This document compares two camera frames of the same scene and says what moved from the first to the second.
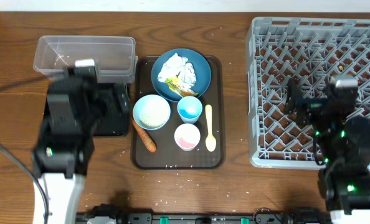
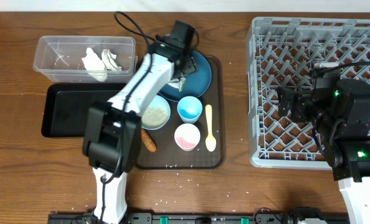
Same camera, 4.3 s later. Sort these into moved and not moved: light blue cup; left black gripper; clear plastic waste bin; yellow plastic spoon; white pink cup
Moved: left black gripper
Not moved: light blue cup; yellow plastic spoon; white pink cup; clear plastic waste bin
